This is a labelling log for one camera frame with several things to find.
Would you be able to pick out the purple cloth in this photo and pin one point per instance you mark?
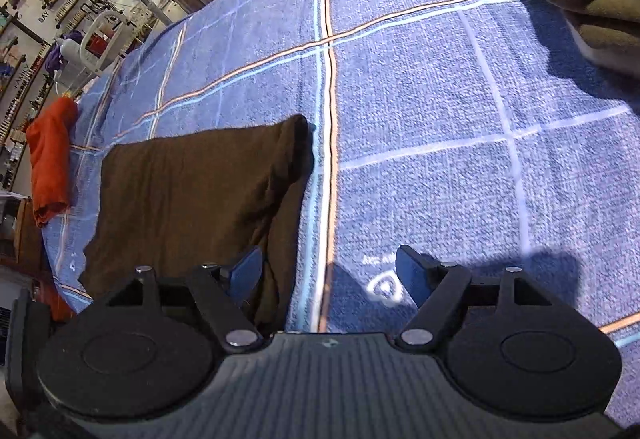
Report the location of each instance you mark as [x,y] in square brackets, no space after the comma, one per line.
[67,46]

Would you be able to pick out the blue plaid blanket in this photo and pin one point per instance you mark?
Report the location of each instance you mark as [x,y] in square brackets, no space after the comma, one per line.
[425,119]

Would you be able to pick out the orange cloth garment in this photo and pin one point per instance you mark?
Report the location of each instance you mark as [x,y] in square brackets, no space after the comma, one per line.
[50,154]

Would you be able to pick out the white tube frame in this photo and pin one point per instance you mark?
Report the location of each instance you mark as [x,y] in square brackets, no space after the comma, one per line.
[92,44]

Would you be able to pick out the brown wooden furniture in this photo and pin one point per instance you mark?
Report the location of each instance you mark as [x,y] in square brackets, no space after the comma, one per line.
[29,234]

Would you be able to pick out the wall display shelves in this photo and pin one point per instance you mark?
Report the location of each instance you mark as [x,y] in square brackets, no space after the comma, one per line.
[35,19]

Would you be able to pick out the brown cloth garment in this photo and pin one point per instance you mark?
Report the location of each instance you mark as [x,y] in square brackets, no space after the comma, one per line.
[195,199]

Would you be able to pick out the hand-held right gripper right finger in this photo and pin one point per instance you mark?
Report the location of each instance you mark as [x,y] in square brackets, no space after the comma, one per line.
[409,271]

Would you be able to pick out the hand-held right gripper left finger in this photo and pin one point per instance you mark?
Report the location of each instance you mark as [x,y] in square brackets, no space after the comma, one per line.
[248,269]

